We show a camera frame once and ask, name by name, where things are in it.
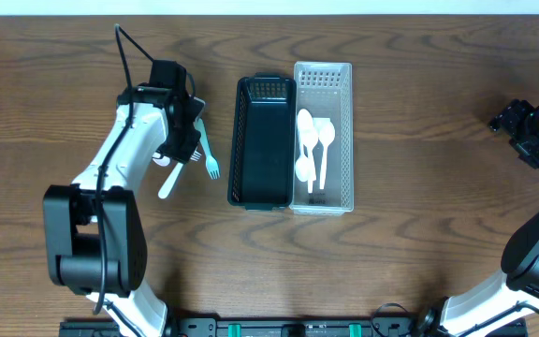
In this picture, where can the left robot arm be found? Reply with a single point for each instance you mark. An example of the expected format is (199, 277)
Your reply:
(94, 238)

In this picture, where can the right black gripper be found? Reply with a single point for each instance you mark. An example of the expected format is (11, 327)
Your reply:
(513, 119)

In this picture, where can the mint green fork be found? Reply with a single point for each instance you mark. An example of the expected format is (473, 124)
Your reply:
(211, 163)

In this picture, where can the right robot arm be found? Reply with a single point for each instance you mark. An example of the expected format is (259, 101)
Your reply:
(512, 292)

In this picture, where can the white spoon crossed top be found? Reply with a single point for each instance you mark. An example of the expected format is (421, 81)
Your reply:
(304, 121)

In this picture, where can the white spoon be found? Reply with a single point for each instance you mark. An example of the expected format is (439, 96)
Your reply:
(161, 160)
(309, 139)
(326, 137)

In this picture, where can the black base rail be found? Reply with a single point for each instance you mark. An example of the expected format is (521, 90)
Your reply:
(208, 326)

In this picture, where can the clear plastic basket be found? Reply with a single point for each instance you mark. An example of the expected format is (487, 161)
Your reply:
(325, 89)

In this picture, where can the white spoon crossed under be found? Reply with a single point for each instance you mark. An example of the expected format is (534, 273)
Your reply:
(302, 166)

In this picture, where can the white fork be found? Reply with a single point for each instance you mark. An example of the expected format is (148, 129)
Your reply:
(169, 183)
(196, 155)

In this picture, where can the black plastic basket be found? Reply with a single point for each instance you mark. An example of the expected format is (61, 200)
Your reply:
(261, 174)

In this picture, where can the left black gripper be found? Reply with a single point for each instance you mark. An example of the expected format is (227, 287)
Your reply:
(188, 140)

